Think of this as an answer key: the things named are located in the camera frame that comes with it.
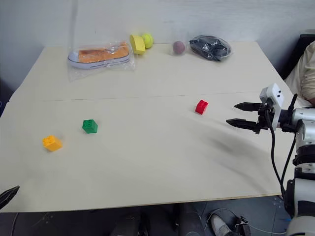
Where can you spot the yellow-green tennis ball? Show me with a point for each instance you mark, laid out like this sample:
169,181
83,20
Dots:
148,40

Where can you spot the dark red ball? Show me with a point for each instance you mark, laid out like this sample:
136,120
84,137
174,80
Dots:
179,47

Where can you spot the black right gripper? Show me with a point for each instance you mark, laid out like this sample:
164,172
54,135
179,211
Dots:
263,117

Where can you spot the yellow foam wedge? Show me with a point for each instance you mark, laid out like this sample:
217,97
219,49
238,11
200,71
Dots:
137,44

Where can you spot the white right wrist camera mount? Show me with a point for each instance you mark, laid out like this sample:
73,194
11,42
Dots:
275,96

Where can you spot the green toy block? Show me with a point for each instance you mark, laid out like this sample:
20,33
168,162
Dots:
90,126

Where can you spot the black chair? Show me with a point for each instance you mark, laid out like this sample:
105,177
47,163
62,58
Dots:
290,55

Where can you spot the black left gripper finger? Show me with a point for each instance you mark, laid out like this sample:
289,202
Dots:
7,195

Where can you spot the person in beige shirt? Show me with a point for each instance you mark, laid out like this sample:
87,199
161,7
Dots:
304,73

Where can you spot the red toy block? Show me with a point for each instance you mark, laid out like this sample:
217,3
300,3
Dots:
201,107

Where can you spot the yellow toy block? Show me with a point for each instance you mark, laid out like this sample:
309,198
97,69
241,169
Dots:
52,143

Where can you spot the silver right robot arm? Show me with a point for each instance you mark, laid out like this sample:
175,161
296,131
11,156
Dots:
302,157

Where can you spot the orange sneaker in plastic bag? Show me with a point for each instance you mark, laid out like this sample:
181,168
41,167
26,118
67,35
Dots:
103,56

